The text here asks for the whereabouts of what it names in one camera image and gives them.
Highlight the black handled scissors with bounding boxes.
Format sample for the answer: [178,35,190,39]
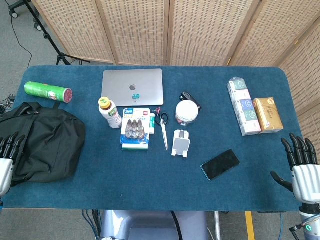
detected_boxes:
[154,112,170,151]

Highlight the green chips can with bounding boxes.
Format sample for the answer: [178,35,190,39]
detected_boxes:
[23,81,74,103]

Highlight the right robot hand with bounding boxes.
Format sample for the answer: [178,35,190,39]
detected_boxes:
[270,132,320,208]

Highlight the tissue pack multipack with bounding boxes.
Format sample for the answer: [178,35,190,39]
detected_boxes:
[226,77,262,137]

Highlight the black smartphone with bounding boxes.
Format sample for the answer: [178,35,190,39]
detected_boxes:
[200,148,241,181]

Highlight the silver laptop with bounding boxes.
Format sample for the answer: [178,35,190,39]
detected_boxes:
[101,68,165,108]

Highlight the drink bottle yellow cap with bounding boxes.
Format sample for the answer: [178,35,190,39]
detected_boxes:
[98,96,123,130]

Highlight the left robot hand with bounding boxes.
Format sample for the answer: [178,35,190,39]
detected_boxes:
[0,131,27,198]

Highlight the grey robot torso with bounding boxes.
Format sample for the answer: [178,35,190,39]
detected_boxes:
[99,209,209,240]

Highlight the correction tape blister pack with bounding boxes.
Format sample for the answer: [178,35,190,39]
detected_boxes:
[119,107,151,146]

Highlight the gold tissue box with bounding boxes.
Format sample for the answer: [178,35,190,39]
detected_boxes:
[252,96,285,134]

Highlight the black fabric bag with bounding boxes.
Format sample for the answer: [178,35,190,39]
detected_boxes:
[0,101,87,187]

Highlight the floor cable bundle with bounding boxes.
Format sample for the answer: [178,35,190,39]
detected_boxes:
[0,92,17,115]

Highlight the metal table leg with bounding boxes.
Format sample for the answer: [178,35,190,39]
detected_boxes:
[213,211,223,240]

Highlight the blue table cover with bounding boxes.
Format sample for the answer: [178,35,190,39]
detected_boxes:
[2,64,305,213]

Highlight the clear jar white lid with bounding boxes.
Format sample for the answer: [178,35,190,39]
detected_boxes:
[174,99,200,127]

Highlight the black stapler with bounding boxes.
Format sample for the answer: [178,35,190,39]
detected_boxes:
[179,91,202,110]

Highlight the wicker folding screen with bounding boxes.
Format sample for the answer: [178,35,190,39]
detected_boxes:
[31,0,320,187]

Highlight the white phone stand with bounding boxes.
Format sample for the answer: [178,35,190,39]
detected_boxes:
[171,129,191,158]

